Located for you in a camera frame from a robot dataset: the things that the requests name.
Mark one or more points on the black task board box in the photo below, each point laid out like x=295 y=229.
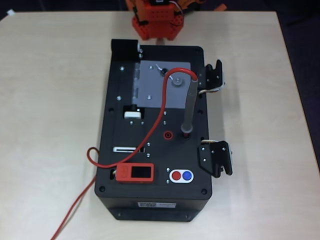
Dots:
x=155 y=175

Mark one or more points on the red push button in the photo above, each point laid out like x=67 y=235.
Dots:
x=176 y=175

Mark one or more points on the black corner block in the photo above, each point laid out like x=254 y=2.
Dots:
x=125 y=48

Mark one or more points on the white slider knob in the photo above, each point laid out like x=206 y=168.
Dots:
x=132 y=115

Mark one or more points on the slot slider with black knob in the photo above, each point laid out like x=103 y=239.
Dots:
x=122 y=149

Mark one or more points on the grey hinged door panel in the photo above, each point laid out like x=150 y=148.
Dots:
x=150 y=85

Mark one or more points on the orange plastic piece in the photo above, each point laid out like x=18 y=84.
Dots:
x=220 y=7

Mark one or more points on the small white scrap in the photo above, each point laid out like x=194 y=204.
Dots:
x=10 y=12

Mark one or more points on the red robot arm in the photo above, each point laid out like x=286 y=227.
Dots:
x=160 y=25

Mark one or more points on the red and blue buttons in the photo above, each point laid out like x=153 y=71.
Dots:
x=170 y=172

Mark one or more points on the grey test probe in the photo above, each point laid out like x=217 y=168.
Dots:
x=191 y=100

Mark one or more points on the blue push button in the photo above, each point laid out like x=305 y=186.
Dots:
x=187 y=175

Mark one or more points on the white label sticker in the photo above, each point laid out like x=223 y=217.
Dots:
x=157 y=205

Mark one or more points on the red display module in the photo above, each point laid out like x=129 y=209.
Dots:
x=123 y=172

